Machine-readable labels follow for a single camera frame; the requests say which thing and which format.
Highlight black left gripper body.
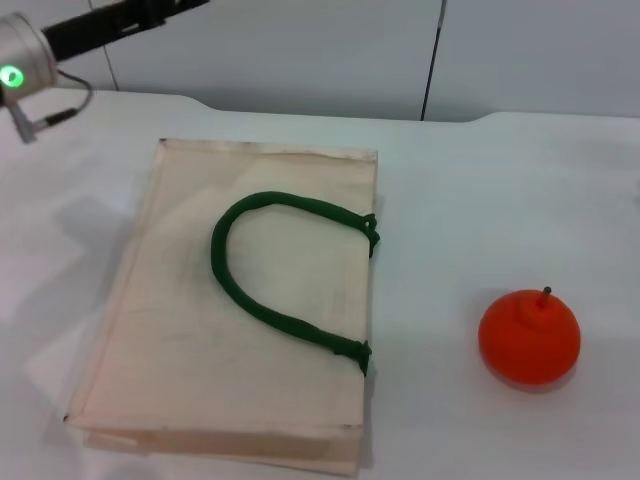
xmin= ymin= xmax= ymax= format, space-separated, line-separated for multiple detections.
xmin=41 ymin=0 xmax=171 ymax=64

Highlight white canvas handbag green handles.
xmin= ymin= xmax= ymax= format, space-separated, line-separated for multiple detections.
xmin=63 ymin=138 xmax=382 ymax=476

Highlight orange fruit with stem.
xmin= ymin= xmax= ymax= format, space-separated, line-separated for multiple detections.
xmin=478 ymin=285 xmax=583 ymax=387

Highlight grey left wrist cable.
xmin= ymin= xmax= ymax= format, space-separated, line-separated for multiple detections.
xmin=9 ymin=69 xmax=95 ymax=145

